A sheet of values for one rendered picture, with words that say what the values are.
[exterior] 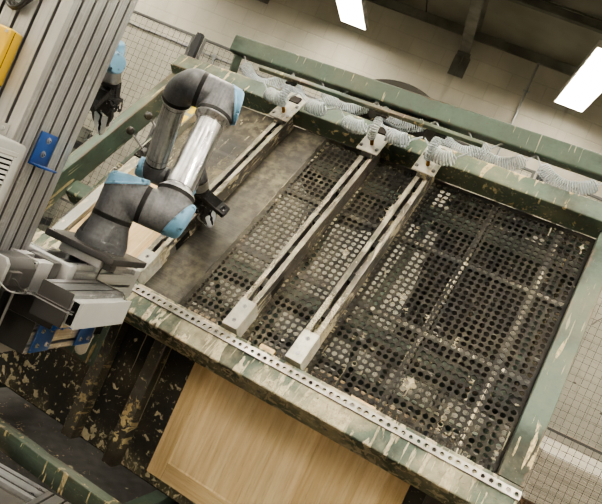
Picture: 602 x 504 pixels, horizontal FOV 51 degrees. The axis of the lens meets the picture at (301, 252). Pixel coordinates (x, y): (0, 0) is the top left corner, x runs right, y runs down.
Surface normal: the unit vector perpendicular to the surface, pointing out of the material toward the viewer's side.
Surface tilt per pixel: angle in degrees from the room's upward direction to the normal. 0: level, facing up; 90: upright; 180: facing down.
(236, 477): 90
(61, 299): 90
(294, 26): 90
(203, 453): 90
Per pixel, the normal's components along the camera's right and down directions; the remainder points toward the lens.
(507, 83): -0.16, -0.06
